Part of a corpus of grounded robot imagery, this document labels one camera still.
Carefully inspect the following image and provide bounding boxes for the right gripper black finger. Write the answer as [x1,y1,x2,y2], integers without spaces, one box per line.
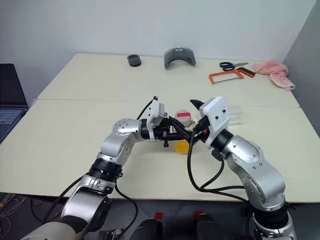
[189,99,206,112]
[168,116,195,141]

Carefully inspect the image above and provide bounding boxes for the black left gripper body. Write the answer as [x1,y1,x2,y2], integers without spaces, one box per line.
[152,116,174,149]

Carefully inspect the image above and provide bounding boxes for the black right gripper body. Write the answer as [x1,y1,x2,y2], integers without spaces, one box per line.
[191,115,210,149]

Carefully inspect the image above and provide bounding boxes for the clear bottle with orange drink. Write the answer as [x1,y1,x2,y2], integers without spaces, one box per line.
[174,108,195,156]

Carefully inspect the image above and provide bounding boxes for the clear wine glass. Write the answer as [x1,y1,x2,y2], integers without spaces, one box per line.
[226,104,249,126]

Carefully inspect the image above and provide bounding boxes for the orange hacksaw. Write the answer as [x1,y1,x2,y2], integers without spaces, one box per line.
[208,66,256,85]

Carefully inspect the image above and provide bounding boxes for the grey curved plastic cover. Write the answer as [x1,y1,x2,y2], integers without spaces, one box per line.
[163,46,197,70]

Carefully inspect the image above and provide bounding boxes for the black round rubber cup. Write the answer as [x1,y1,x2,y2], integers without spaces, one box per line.
[126,53,143,68]

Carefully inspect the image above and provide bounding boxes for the pink towel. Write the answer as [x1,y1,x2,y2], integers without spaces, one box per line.
[250,59,296,91]

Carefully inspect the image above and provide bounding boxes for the dark rounded shape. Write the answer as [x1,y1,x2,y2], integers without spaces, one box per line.
[134,217,163,240]
[196,213,222,240]

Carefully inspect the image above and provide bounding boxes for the small black box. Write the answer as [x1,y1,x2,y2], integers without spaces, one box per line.
[98,229,123,240]

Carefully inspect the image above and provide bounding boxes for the grey partition panel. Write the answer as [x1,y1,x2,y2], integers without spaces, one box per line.
[281,0,320,141]

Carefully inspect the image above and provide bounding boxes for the dark laptop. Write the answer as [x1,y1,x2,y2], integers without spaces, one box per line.
[0,63,30,145]

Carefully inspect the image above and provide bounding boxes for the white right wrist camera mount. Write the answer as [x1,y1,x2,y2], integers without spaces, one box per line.
[201,96,232,150]

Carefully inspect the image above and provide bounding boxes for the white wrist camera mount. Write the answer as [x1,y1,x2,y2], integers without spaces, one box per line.
[146,98,168,140]
[201,96,232,150]

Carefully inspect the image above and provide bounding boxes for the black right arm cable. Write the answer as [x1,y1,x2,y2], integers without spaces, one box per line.
[186,139,253,203]

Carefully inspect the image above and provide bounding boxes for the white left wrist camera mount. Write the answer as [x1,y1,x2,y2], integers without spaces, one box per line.
[146,98,168,140]

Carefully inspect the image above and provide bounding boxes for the blue handled scissors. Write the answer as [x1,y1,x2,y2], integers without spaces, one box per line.
[219,61,250,71]

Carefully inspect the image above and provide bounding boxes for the bundle of thin wires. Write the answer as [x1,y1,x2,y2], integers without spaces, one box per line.
[0,191,29,222]

